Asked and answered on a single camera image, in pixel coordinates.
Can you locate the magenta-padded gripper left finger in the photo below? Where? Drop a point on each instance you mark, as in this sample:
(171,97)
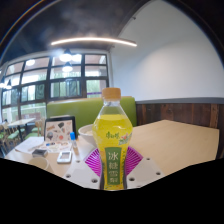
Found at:
(80,172)

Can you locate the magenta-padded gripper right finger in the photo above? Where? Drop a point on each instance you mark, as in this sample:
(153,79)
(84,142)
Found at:
(145,170)

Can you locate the yellow drink bottle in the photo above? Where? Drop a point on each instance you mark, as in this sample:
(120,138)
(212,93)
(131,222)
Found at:
(112,133)

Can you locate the small white flat device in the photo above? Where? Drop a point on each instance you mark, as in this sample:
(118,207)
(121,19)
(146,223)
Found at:
(64,157)

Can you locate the blue-capped white tube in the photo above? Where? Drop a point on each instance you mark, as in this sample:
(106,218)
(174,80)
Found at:
(74,141)

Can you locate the white ceramic bowl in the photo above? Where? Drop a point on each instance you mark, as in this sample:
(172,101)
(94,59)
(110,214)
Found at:
(86,135)

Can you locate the black-framed tablet with stickers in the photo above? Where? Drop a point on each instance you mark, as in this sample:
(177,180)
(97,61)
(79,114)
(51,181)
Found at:
(59,129)

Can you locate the white paper sheet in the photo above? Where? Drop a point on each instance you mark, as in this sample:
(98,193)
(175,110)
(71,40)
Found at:
(28,144)

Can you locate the green upholstered booth bench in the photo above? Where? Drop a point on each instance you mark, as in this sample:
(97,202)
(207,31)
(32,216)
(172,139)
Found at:
(80,111)

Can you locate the wooden dining table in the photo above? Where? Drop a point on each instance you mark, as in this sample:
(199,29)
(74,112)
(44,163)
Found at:
(21,122)

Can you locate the wooden chairs with green seats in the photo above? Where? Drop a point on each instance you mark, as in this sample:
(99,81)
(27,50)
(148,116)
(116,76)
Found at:
(11,135)

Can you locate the black pendant ceiling lights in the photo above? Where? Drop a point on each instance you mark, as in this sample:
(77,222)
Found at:
(66,56)

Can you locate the long curved linear lamp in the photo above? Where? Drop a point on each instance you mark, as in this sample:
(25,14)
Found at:
(93,40)

